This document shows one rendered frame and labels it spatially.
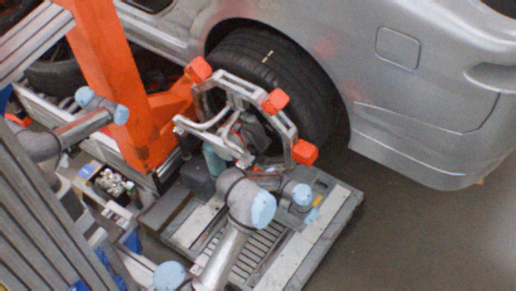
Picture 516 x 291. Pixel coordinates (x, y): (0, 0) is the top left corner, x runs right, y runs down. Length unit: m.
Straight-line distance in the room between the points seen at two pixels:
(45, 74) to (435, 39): 2.41
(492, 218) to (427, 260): 0.45
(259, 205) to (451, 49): 0.79
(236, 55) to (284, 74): 0.22
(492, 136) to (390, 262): 1.21
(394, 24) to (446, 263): 1.62
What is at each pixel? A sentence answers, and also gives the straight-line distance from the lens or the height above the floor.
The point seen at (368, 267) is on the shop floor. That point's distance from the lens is 3.33.
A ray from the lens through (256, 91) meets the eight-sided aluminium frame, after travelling 2.52.
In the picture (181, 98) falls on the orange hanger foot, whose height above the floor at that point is 0.70.
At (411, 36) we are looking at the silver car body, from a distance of 2.12.
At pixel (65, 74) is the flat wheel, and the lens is 3.76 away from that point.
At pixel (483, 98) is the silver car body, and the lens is 2.20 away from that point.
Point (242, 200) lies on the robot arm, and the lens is 2.01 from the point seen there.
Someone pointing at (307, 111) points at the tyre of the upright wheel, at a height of 1.02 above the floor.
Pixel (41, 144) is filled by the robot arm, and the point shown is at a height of 1.43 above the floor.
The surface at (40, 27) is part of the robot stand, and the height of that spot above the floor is 2.03.
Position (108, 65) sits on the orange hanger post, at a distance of 2.53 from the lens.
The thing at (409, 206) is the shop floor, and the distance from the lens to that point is 3.52.
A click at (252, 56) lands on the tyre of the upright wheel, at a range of 2.58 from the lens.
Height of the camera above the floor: 3.02
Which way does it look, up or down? 54 degrees down
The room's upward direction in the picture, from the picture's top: 9 degrees counter-clockwise
